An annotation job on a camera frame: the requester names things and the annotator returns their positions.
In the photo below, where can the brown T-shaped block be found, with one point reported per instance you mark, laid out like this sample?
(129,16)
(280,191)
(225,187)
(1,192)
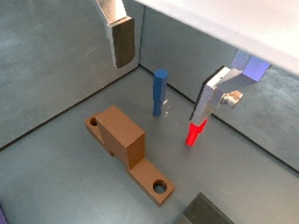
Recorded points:
(123,140)

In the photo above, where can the blue hexagonal peg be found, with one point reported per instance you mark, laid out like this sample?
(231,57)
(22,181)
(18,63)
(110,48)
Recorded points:
(161,77)

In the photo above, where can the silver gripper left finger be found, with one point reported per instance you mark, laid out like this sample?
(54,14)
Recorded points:
(121,30)

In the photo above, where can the red hexagonal peg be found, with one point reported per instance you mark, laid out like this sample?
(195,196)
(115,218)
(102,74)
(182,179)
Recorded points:
(195,130)

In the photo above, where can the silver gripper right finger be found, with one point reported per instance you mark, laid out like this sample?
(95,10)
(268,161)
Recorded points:
(221,88)

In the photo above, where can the purple base board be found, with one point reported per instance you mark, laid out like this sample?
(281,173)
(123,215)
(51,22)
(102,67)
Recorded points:
(3,221)

